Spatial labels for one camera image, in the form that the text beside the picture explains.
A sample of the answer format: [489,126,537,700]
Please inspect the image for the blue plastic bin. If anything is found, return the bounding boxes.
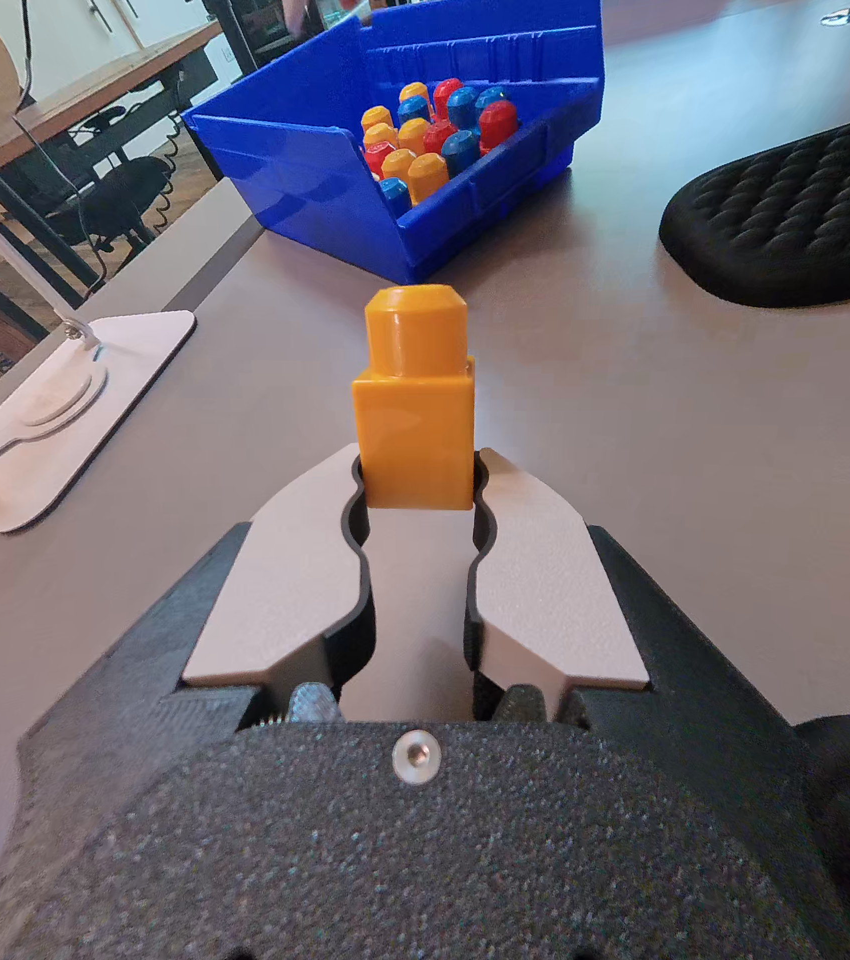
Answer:
[181,0,606,286]

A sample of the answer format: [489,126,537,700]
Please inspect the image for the black office chair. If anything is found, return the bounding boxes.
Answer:
[42,105,174,252]

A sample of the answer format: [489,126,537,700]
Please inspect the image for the wooden desk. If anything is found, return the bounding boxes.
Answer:
[0,21,223,162]

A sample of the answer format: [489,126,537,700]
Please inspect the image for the yellow mega block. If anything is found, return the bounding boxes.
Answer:
[352,285,476,511]

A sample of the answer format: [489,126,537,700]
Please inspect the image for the white document stand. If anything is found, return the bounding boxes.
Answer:
[0,0,197,535]

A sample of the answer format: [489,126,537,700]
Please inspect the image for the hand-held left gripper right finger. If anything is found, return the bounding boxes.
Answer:
[464,447,652,717]

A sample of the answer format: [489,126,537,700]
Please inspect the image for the pile of mega blocks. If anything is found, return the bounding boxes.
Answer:
[359,77,522,219]

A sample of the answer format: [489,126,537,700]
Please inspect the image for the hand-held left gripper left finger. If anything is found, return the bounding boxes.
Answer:
[182,442,377,691]

